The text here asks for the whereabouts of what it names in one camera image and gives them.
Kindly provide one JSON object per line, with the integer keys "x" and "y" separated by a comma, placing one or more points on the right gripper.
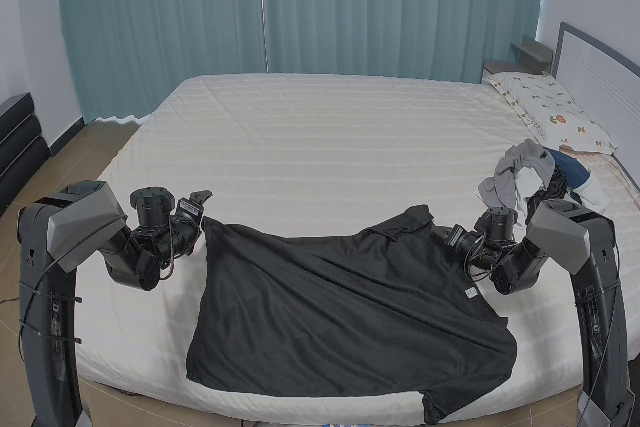
{"x": 459, "y": 241}

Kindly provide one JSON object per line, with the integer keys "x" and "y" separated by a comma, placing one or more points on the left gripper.
{"x": 187, "y": 225}

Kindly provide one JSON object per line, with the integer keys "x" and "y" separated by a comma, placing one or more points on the black T-shirt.
{"x": 325, "y": 305}

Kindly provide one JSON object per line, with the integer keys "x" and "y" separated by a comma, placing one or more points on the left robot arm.
{"x": 45, "y": 365}

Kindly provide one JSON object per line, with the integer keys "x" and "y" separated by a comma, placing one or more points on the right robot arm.
{"x": 600, "y": 340}

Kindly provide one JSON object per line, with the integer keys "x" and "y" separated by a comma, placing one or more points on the pile of clothes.
{"x": 505, "y": 175}

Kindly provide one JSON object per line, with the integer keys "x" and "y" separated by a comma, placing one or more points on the bed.
{"x": 325, "y": 140}

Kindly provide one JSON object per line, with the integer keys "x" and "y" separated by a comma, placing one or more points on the white printed pillow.
{"x": 550, "y": 109}

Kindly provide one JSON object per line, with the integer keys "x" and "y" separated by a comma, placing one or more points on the black chest of drawers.
{"x": 20, "y": 140}

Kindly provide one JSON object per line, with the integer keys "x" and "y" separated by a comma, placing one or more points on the grey bedside table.
{"x": 530, "y": 52}

